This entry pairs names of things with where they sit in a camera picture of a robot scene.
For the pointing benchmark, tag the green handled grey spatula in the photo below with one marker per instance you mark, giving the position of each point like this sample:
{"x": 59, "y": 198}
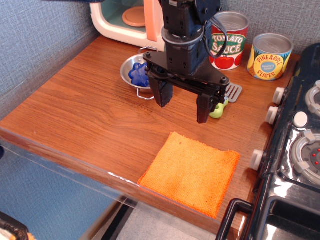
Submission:
{"x": 233, "y": 92}

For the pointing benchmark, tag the orange folded cloth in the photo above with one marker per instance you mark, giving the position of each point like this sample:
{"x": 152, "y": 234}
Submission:
{"x": 192, "y": 174}

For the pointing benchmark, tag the blue flower shaped toy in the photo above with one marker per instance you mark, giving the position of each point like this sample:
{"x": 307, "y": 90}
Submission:
{"x": 138, "y": 75}

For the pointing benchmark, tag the white stove knob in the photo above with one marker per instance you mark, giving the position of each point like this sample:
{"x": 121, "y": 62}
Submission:
{"x": 278, "y": 95}
{"x": 256, "y": 159}
{"x": 271, "y": 114}

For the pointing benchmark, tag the toy microwave oven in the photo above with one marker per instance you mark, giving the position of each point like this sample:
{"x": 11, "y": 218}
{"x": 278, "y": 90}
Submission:
{"x": 107, "y": 19}

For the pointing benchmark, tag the silver metal pan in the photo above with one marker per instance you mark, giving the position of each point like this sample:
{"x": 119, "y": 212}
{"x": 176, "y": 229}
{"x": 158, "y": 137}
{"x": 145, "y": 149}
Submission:
{"x": 127, "y": 66}

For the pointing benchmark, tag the black toy stove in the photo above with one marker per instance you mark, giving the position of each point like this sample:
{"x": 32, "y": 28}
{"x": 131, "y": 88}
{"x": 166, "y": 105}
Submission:
{"x": 286, "y": 204}

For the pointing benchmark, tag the orange plate inside microwave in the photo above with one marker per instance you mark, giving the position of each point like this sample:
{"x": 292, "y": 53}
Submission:
{"x": 134, "y": 17}

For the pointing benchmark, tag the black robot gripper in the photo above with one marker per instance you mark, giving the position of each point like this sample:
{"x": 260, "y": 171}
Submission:
{"x": 188, "y": 68}

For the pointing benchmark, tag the pineapple slices can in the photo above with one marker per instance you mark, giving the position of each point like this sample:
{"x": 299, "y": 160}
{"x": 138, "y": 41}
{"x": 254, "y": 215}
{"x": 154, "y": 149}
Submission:
{"x": 269, "y": 56}

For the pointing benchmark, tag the tomato sauce can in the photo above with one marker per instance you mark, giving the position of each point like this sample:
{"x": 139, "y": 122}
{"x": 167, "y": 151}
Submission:
{"x": 236, "y": 26}

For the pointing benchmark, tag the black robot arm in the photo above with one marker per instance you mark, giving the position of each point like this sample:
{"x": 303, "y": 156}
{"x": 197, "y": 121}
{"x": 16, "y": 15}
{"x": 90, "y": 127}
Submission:
{"x": 189, "y": 21}

